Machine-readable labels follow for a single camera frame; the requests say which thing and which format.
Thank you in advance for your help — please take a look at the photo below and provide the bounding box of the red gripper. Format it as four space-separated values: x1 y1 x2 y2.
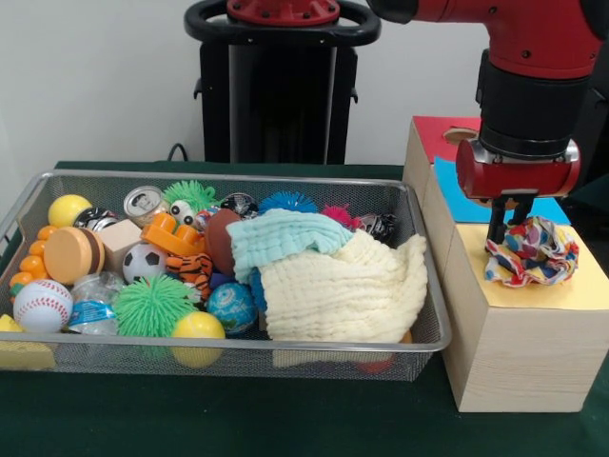
455 139 582 244

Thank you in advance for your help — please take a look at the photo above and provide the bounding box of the colourful patterned cloth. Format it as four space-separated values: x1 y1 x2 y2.
483 216 580 287

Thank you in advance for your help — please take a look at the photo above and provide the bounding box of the wooden box with three holes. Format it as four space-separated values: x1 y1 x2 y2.
402 114 609 413

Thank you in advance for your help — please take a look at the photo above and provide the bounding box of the silver mesh bin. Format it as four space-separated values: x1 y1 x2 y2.
0 169 453 382

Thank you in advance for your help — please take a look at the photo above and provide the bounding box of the green cloth side table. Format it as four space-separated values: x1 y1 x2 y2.
568 171 609 229

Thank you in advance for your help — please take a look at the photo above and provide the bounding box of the black chair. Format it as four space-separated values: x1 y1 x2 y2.
573 88 609 191

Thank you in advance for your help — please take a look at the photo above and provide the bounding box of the cream waffle cloth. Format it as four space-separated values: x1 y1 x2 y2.
256 230 429 344

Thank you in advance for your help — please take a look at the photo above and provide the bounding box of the light blue waffle cloth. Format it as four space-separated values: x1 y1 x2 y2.
226 208 356 285

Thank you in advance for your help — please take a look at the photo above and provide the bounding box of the brown toy football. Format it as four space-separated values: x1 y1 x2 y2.
204 209 244 275

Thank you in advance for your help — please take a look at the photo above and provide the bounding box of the blue globe ball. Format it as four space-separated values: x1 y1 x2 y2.
206 282 258 334

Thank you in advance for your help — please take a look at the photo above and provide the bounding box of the yellow ball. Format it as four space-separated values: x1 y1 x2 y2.
170 311 227 370

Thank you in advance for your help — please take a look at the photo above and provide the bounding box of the dark green table cloth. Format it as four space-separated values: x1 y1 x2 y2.
0 160 609 457

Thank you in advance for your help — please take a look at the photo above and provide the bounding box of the small soccer ball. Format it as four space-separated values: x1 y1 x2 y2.
122 242 168 285

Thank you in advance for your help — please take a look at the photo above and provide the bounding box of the green spiky rubber ball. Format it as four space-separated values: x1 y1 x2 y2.
111 273 199 338

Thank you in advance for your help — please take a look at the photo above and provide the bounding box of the plain wooden cube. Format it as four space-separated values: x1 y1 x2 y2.
97 218 144 277

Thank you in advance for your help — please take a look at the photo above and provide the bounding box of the round wooden burger toy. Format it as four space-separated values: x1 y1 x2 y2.
43 227 107 286

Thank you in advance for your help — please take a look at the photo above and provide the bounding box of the white baseball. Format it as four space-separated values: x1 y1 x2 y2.
12 278 75 333

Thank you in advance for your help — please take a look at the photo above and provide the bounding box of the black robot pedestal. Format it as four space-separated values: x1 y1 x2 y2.
184 0 382 166

